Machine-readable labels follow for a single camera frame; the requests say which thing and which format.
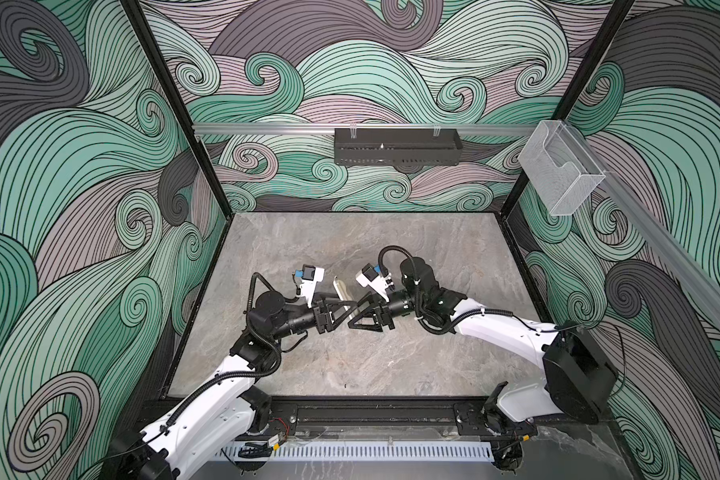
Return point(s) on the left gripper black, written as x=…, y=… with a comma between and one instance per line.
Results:
x=323, y=320

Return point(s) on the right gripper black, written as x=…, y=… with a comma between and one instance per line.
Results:
x=384, y=313

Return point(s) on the white remote control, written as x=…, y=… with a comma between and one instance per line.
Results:
x=341, y=290

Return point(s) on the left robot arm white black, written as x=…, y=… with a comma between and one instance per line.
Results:
x=228, y=403

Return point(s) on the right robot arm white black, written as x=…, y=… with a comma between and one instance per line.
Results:
x=576, y=376

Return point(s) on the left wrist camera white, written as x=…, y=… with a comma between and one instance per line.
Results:
x=306, y=281

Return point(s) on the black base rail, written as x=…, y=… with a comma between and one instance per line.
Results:
x=293, y=415

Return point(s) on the white slotted cable duct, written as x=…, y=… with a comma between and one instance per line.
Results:
x=340, y=451

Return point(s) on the black wall tray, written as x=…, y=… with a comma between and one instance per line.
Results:
x=407, y=149

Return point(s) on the aluminium rail back wall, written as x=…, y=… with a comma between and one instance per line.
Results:
x=281, y=128

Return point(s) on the aluminium rail wall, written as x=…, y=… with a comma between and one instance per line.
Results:
x=677, y=213
x=281, y=128

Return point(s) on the clear plastic wall bin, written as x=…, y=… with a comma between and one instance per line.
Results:
x=561, y=166

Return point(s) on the aluminium rail right wall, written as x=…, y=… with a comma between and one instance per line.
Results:
x=677, y=213

